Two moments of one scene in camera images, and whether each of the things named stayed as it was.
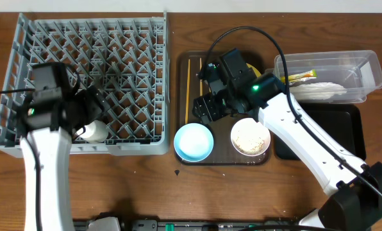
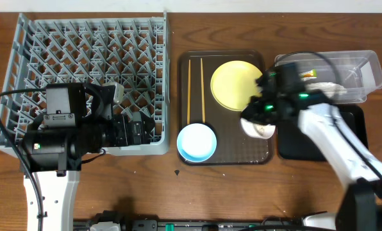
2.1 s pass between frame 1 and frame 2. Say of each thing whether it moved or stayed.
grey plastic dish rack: stayed
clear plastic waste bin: stayed
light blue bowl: stayed
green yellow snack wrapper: stayed
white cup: moved
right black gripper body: moved
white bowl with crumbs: moved
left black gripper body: moved
